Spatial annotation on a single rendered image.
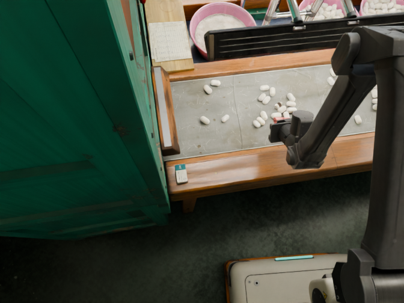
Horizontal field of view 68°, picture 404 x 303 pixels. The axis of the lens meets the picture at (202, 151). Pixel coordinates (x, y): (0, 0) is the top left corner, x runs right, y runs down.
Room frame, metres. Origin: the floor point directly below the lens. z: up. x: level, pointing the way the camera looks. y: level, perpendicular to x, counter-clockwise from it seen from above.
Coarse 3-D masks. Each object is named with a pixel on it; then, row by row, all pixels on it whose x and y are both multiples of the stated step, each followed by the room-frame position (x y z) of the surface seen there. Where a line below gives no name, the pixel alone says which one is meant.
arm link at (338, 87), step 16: (352, 32) 0.37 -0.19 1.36; (336, 48) 0.36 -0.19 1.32; (352, 48) 0.34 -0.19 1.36; (336, 64) 0.34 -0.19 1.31; (352, 64) 0.35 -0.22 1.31; (368, 64) 0.35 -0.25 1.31; (336, 80) 0.36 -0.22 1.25; (352, 80) 0.32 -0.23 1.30; (368, 80) 0.33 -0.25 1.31; (336, 96) 0.33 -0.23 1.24; (352, 96) 0.32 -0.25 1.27; (320, 112) 0.33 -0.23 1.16; (336, 112) 0.31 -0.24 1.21; (352, 112) 0.31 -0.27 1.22; (320, 128) 0.30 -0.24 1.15; (336, 128) 0.30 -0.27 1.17; (304, 144) 0.30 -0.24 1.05; (320, 144) 0.28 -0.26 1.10; (304, 160) 0.27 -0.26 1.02; (320, 160) 0.27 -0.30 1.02
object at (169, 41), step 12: (156, 24) 0.78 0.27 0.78; (168, 24) 0.79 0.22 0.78; (180, 24) 0.80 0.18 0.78; (156, 36) 0.72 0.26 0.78; (168, 36) 0.73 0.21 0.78; (180, 36) 0.75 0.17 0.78; (156, 48) 0.67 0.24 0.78; (168, 48) 0.68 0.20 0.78; (180, 48) 0.69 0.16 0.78; (156, 60) 0.62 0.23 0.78; (168, 60) 0.63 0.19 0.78
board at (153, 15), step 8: (152, 0) 0.89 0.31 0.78; (160, 0) 0.89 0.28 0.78; (168, 0) 0.90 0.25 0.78; (176, 0) 0.91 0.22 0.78; (152, 8) 0.85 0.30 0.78; (160, 8) 0.85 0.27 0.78; (168, 8) 0.86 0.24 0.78; (176, 8) 0.87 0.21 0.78; (152, 16) 0.81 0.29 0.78; (160, 16) 0.82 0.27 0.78; (168, 16) 0.83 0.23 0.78; (176, 16) 0.83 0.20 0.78; (184, 16) 0.84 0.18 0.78; (152, 64) 0.60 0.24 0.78; (160, 64) 0.61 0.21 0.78; (168, 64) 0.62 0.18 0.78; (176, 64) 0.62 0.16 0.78; (184, 64) 0.63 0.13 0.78; (192, 64) 0.64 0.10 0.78; (168, 72) 0.59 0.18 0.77
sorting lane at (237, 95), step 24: (264, 72) 0.69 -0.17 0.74; (288, 72) 0.71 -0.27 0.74; (312, 72) 0.74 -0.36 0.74; (192, 96) 0.53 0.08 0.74; (216, 96) 0.55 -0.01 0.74; (240, 96) 0.57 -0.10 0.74; (312, 96) 0.63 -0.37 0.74; (192, 120) 0.43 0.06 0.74; (216, 120) 0.45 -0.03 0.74; (240, 120) 0.47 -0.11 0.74; (264, 120) 0.49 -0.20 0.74; (192, 144) 0.34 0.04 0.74; (216, 144) 0.36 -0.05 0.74; (240, 144) 0.38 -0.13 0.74; (264, 144) 0.40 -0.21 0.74
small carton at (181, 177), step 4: (180, 164) 0.25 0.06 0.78; (184, 164) 0.26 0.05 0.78; (176, 168) 0.24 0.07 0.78; (180, 168) 0.24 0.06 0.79; (184, 168) 0.24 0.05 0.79; (176, 172) 0.22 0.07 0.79; (180, 172) 0.23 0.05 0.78; (184, 172) 0.23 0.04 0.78; (176, 176) 0.21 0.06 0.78; (180, 176) 0.21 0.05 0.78; (184, 176) 0.22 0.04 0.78; (180, 180) 0.20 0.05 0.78; (184, 180) 0.20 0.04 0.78
